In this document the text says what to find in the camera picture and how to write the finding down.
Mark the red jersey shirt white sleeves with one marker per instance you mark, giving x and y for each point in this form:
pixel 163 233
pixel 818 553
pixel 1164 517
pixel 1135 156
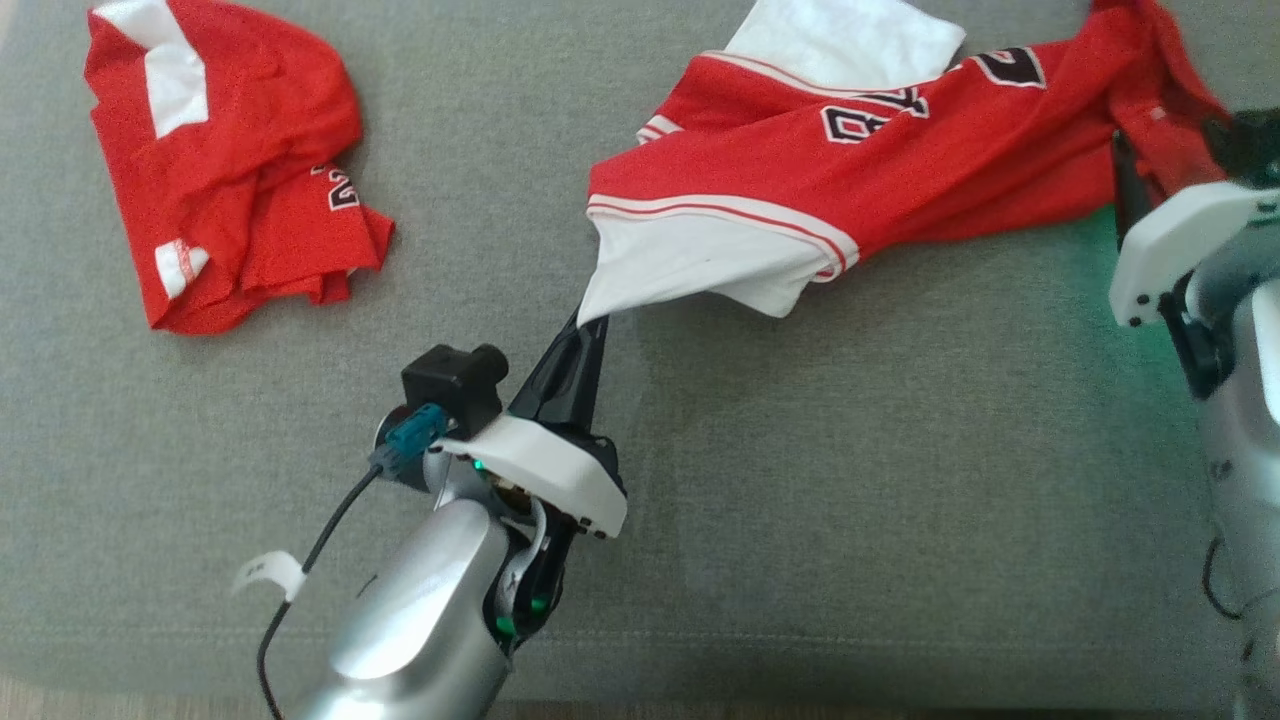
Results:
pixel 900 170

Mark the grey sofa seat cushion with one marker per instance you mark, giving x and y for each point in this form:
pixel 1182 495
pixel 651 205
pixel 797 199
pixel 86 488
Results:
pixel 800 500

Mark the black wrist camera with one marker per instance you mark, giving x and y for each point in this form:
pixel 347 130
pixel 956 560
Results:
pixel 1250 145
pixel 450 385

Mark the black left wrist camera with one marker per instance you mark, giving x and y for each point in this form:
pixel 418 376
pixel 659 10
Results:
pixel 450 385

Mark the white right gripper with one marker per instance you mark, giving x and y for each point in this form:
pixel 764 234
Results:
pixel 1170 240

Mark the teal left camera connector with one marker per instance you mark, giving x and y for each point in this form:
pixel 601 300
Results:
pixel 410 438

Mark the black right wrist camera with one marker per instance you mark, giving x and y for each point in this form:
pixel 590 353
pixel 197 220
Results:
pixel 1250 145

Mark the red shorts white stripe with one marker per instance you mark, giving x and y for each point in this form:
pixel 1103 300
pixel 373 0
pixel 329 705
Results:
pixel 240 150

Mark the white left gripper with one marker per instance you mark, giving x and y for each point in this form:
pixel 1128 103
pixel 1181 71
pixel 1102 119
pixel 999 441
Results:
pixel 550 470

